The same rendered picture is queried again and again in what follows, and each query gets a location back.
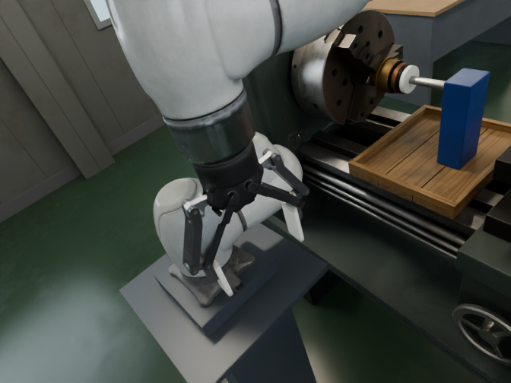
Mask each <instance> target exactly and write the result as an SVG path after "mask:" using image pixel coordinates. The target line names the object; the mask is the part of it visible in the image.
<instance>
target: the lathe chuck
mask: <svg viewBox="0 0 511 383"><path fill-rule="evenodd" d="M337 29H338V30H341V31H342V33H343V34H351V35H357V37H358V39H359V40H360V41H361V43H362V44H363V46H368V47H370V48H371V49H372V51H373V53H374V54H377V53H378V52H380V51H381V50H383V49H384V48H386V47H387V46H388V45H390V44H391V43H393V42H395V37H394V33H393V30H392V27H391V24H390V23H389V21H388V19H387V18H386V16H385V15H384V14H383V13H381V12H380V11H377V10H375V9H370V8H363V9H362V10H361V11H360V12H359V13H358V14H356V15H355V16H354V17H353V18H351V19H350V20H349V21H348V22H347V23H345V24H343V25H342V26H340V27H339V28H337ZM329 34H330V33H328V34H327V35H325V36H323V37H321V38H319V39H317V40H315V41H313V42H311V43H309V44H307V45H305V47H304V49H303V54H302V57H301V60H300V72H299V82H300V92H301V96H302V98H303V101H304V103H305V105H306V107H307V109H308V110H309V111H310V112H311V113H312V114H313V115H315V116H317V117H319V118H321V119H326V120H329V121H331V122H335V123H338V124H340V125H344V124H345V119H346V116H347V113H348V107H349V103H350V100H351V94H352V90H353V87H354V86H353V85H352V83H351V82H360V83H365V84H371V82H370V73H364V72H360V71H354V70H352V69H351V67H350V65H349V64H348V63H347V61H346V60H345V59H344V57H343V55H342V54H341V53H340V52H339V51H338V49H337V47H336V46H335V44H334V43H333V42H330V41H329V42H328V43H326V42H325V41H326V40H327V38H328V36H329ZM380 101H381V99H376V105H375V108H376V107H377V106H378V104H379V102H380ZM311 102H314V103H316V104H317V105H318V106H319V108H320V110H316V109H314V108H313V107H312V105H311ZM375 108H368V110H367V116H368V115H369V114H370V113H371V112H372V111H373V110H374V109H375ZM367 116H366V117H367Z"/></svg>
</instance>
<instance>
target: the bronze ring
mask: <svg viewBox="0 0 511 383"><path fill-rule="evenodd" d="M409 65H412V64H410V63H406V62H404V61H402V60H396V59H395V58H393V57H387V58H385V59H384V60H383V61H382V62H381V63H380V64H379V67H378V68H377V70H376V74H370V82H371V84H372V85H374V86H375V88H376V90H377V91H378V92H379V93H402V92H401V91H400V89H399V80H400V77H401V75H402V72H403V71H404V70H405V69H406V68H407V67H408V66H409Z"/></svg>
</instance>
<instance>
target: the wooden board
mask: <svg viewBox="0 0 511 383"><path fill-rule="evenodd" d="M441 112H442V109H441V108H438V107H434V106H428V105H423V106H422V107H421V108H420V109H418V110H417V111H416V112H414V113H413V114H411V115H410V116H409V117H407V118H406V119H405V120H404V121H403V122H401V123H400V124H398V125H397V126H395V127H394V128H393V129H392V130H391V131H389V132H388V133H386V134H385V135H383V136H382V137H381V138H380V139H379V140H378V141H376V142H375V143H373V144H372V145H370V146H369V147H368V148H367V149H366V150H364V151H363V152H361V153H360V154H359V155H357V156H356V157H355V158H354V159H353V160H351V161H350V162H348V168H349V173H350V174H351V175H353V176H356V177H358V178H360V179H363V180H365V181H367V182H370V183H372V184H374V185H377V186H379V187H380V188H384V189H385V190H387V191H389V192H392V193H394V194H396V195H399V196H401V197H403V198H406V199H408V200H409V201H413V202H414V203H416V204H419V205H421V206H423V207H426V208H428V209H430V210H433V211H435V212H437V213H439V214H442V215H444V216H446V217H448V218H451V219H454V218H455V217H456V216H457V215H458V214H459V213H460V212H461V211H462V210H463V209H464V208H465V207H466V206H467V205H468V204H469V203H470V202H471V201H472V200H473V199H474V198H475V197H476V196H477V195H478V194H479V193H480V192H481V191H482V190H483V189H484V188H485V187H486V186H487V185H488V184H489V183H490V182H491V181H492V180H493V179H492V174H493V171H494V164H495V160H496V158H498V156H499V155H501V153H502V152H504V151H505V149H507V148H508V146H510V145H511V124H509V123H506V122H500V121H496V120H493V119H486V118H483V119H482V123H481V131H480V136H479V141H478V149H477V153H476V155H475V156H474V157H473V158H472V159H471V160H469V161H468V162H467V163H466V164H465V165H464V166H463V167H462V168H461V169H460V170H457V169H453V168H451V167H448V166H445V165H443V164H440V163H438V162H437V154H438V146H439V136H440V120H441Z"/></svg>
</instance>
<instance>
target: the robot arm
mask: <svg viewBox="0 0 511 383"><path fill-rule="evenodd" d="M104 1H105V3H106V7H107V10H108V12H109V16H110V19H111V21H112V24H113V27H114V30H115V32H116V35H117V37H118V39H119V42H120V45H121V47H122V50H123V52H124V54H125V57H126V58H127V60H128V62H129V64H130V66H131V68H132V70H133V72H134V74H135V76H136V78H137V79H138V82H139V83H140V85H141V86H142V88H143V89H144V91H145V92H146V94H147V95H148V96H149V97H150V98H151V99H152V100H153V101H154V102H155V104H156V105H157V107H158V109H159V110H160V112H161V114H162V115H163V120H164V122H165V124H166V125H167V126H168V129H169V130H170V133H171V135H172V136H173V139H174V141H175V142H176V145H177V147H178V149H179V152H180V153H181V154H182V155H183V156H184V157H185V158H186V159H187V160H189V161H190V162H191V163H192V165H193V168H194V170H195V172H196V175H197V177H198V179H195V178H183V179H177V180H174V181H172V182H170V183H168V184H166V185H165V186H164V187H163V188H162V189H161V190H160V191H159V192H158V194H157V197H156V198H155V200H154V207H153V214H154V225H155V228H156V231H157V234H158V237H159V239H160V241H161V243H162V245H163V247H164V249H165V251H166V252H167V254H168V255H169V257H170V258H171V260H172V261H173V263H174V264H173V265H171V266H170V268H169V273H170V275H171V276H173V277H176V278H178V279H179V280H180V281H181V282H182V283H183V284H184V285H185V286H186V287H187V288H188V289H189V290H190V291H191V292H192V293H193V294H194V295H195V296H196V297H197V299H198V302H199V303H200V305H201V306H203V307H206V306H209V305H210V304H211V303H212V301H213V300H214V298H215V297H216V295H217V294H218V293H220V292H221V291H222V290H224V291H225V293H226V294H227V295H228V296H232V295H233V291H232V290H234V291H235V292H239V291H240V290H241V289H242V288H243V283H242V282H241V281H240V279H239V278H238V276H239V275H240V274H241V273H242V272H243V271H244V270H245V269H247V268H248V267H251V266H253V265H254V264H255V262H256V260H255V258H254V256H253V255H251V254H250V253H246V252H244V251H243V250H241V249H240V248H238V247H237V246H236V245H234V243H235V241H237V240H238V238H239V237H240V236H241V234H242V233H243V232H245V231H247V230H248V229H250V228H252V227H254V226H256V225H257V224H259V223H261V222H262V221H264V220H266V219H267V218H269V217H270V216H271V215H273V214H275V213H276V212H277V211H279V210H280V209H281V208H282V209H283V212H284V217H285V220H286V223H287V228H288V231H289V233H290V234H291V235H292V236H294V237H295V238H296V239H298V240H299V241H300V242H302V241H303V240H304V237H303V231H302V228H301V225H300V219H301V218H302V216H303V214H302V210H301V208H302V207H303V206H304V204H305V202H304V201H303V200H301V198H302V197H303V196H307V195H308V194H309V189H308V188H307V187H306V186H305V185H304V184H303V183H302V178H303V170H302V167H301V165H300V162H299V160H298V159H297V158H296V156H295V155H294V154H293V153H292V152H291V151H289V150H288V149H287V148H286V147H283V146H281V145H278V144H274V145H273V144H272V143H271V142H270V141H269V140H268V138H267V137H266V136H264V135H262V134H260V133H258V132H257V131H256V127H255V124H254V121H253V118H252V113H251V111H250V108H249V103H248V100H247V94H246V89H245V88H244V86H243V80H242V79H243V78H244V77H246V76H247V75H248V74H249V73H250V72H251V71H252V70H253V69H254V68H256V67H257V66H258V65H260V64H261V63H263V62H264V61H266V60H267V59H269V58H271V57H273V56H276V55H278V54H281V53H283V52H289V51H292V50H295V49H298V48H300V47H302V46H305V45H307V44H309V43H311V42H313V41H315V40H317V39H319V38H321V37H323V36H325V35H327V34H328V33H331V32H332V31H333V30H336V29H337V28H339V27H340V26H342V25H343V24H345V23H347V22H348V21H349V20H350V19H351V18H353V17H354V16H355V15H356V14H358V13H359V12H360V11H361V10H362V9H363V8H364V7H365V6H366V4H367V3H368V2H369V1H370V0H104Z"/></svg>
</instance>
